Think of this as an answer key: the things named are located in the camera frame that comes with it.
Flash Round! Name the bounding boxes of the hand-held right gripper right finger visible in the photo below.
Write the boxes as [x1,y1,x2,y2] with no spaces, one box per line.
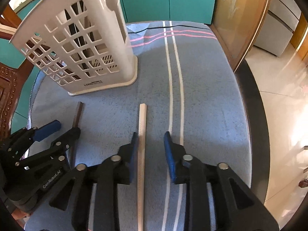
[164,131,280,231]

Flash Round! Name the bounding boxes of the blue striped towel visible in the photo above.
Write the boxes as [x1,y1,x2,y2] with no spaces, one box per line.
[28,20,252,231]

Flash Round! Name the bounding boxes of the carved wooden chair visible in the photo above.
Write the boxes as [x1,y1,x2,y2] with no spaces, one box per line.
[0,5,35,136]

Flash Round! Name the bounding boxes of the grey cabinets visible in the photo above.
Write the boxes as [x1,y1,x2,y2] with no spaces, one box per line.
[253,0,304,56]

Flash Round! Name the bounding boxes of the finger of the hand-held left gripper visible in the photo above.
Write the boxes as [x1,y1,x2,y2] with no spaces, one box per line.
[0,120,61,160]
[23,127,81,172]

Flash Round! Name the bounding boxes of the wooden glass-door cabinet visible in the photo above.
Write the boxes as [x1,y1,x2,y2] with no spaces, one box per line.
[212,0,275,73]

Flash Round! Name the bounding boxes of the white lattice utensil holder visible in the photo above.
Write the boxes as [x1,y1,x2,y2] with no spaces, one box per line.
[9,0,139,97]

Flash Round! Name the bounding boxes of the black cable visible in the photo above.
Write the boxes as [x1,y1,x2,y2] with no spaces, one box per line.
[127,24,210,33]

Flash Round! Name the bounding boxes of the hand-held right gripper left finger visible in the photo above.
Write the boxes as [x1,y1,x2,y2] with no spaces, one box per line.
[31,132,139,231]

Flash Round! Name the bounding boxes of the dark brown chopstick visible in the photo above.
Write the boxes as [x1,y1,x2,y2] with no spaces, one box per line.
[69,102,84,167]

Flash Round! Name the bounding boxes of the white chopstick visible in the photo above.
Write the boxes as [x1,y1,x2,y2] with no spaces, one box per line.
[136,103,147,231]

